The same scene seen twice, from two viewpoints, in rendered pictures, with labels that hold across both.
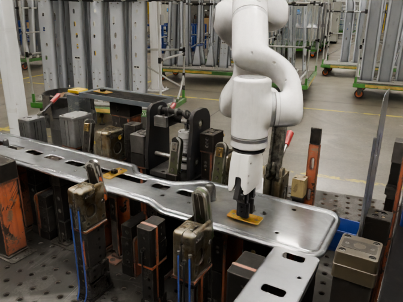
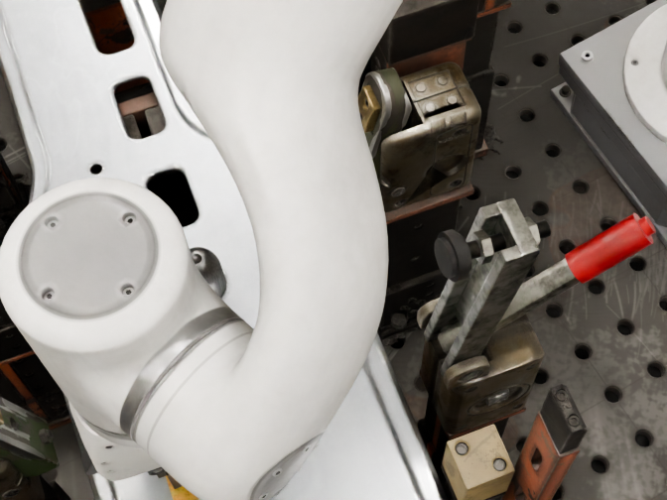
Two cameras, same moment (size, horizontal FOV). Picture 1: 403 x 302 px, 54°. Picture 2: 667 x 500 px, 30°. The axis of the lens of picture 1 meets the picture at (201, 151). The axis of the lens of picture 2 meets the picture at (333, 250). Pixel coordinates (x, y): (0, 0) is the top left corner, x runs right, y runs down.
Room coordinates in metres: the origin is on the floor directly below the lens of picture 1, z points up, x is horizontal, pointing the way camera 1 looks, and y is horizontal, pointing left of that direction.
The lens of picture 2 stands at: (0.77, -0.34, 1.83)
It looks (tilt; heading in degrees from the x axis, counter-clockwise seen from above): 65 degrees down; 42
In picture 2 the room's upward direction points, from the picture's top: 3 degrees counter-clockwise
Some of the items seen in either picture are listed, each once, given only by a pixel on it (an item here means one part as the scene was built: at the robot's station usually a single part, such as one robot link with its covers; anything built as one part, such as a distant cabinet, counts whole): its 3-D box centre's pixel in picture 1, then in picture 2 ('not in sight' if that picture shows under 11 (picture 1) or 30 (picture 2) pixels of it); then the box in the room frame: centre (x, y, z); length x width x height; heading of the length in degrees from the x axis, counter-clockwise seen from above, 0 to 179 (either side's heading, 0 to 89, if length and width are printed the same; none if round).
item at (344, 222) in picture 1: (342, 236); not in sight; (1.21, -0.50, 0.74); 0.11 x 0.10 x 0.09; 60
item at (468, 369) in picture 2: (282, 172); (466, 371); (1.02, -0.22, 1.06); 0.03 x 0.01 x 0.03; 150
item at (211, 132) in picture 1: (210, 190); (412, 128); (1.22, -0.03, 0.91); 0.07 x 0.05 x 0.42; 150
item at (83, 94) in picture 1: (125, 96); not in sight; (1.55, 0.30, 1.16); 0.37 x 0.14 x 0.02; 60
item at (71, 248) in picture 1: (71, 202); not in sight; (1.25, 0.45, 0.84); 0.13 x 0.11 x 0.29; 150
